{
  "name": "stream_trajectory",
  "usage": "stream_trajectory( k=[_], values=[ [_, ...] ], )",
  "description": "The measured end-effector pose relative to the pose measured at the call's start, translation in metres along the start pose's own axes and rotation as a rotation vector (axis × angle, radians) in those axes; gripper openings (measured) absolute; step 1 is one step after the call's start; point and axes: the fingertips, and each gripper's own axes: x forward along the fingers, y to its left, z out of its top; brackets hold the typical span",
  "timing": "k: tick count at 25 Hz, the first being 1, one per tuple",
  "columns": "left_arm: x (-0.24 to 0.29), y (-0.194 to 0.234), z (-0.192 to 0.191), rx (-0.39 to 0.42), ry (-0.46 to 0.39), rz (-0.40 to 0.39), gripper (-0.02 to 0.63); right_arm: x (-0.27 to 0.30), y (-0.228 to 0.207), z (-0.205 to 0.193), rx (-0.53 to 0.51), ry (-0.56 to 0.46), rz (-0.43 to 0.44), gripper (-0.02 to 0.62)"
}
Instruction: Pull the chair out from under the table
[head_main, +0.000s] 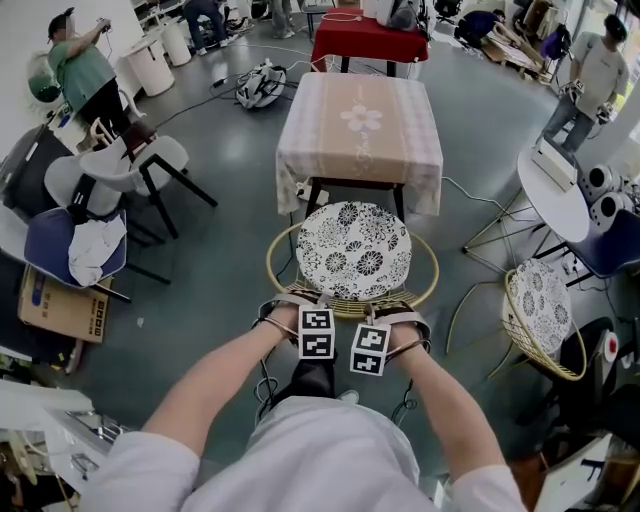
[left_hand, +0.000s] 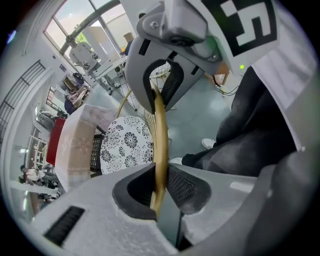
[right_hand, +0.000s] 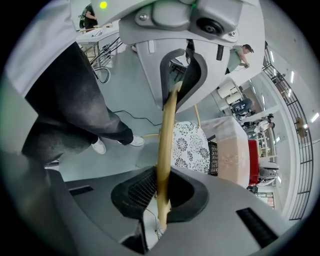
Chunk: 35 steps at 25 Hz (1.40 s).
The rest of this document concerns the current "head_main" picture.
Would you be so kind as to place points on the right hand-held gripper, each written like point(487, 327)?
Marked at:
point(369, 350)

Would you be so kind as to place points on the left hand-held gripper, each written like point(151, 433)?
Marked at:
point(316, 334)

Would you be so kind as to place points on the person's right forearm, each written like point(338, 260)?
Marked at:
point(442, 400)

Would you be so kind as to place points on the person's left forearm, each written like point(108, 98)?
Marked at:
point(225, 372)

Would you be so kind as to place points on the white chair with black legs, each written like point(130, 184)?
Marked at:
point(145, 162)

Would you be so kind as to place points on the blue shell chair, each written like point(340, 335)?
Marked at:
point(612, 245)

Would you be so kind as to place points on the brown wooden chair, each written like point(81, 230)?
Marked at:
point(136, 136)

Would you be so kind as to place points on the blue cushioned chair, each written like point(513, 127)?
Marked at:
point(47, 240)

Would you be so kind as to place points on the grey shell chair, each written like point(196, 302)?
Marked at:
point(62, 180)

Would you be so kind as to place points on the person's black trouser leg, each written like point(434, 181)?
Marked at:
point(312, 377)

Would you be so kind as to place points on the person's white shoe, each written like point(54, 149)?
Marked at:
point(349, 396)

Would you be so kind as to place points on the round floral seat cushion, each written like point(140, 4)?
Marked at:
point(546, 305)
point(354, 250)

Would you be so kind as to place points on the person's white shirt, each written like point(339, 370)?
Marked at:
point(310, 460)

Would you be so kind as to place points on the black-legged table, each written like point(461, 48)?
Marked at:
point(314, 192)

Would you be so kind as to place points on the white power strip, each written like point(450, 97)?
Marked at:
point(302, 190)

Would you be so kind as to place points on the pink checked flower tablecloth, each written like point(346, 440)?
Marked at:
point(360, 125)

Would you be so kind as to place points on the black machine with red button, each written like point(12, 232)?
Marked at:
point(590, 395)

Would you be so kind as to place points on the white round side table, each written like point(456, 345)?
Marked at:
point(550, 200)

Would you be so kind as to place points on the crumpled white cloth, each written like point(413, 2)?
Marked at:
point(95, 247)

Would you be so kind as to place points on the white panel with black marks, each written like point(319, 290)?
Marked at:
point(580, 475)

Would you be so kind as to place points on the white and black backpack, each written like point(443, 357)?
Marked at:
point(260, 86)

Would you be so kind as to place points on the cardboard box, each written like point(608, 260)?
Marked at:
point(62, 307)

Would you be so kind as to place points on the white box device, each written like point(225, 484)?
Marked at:
point(550, 160)

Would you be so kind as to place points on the grey round speaker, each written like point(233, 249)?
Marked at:
point(610, 207)
point(602, 180)

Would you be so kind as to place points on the white workbench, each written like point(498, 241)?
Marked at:
point(45, 415)

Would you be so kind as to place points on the red-clothed table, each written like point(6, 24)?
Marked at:
point(367, 37)

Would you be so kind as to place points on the white cylinder stool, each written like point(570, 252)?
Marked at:
point(177, 44)
point(149, 67)

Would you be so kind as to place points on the flat cardboard sheets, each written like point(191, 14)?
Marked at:
point(517, 55)

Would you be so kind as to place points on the black monitor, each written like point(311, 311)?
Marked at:
point(30, 165)

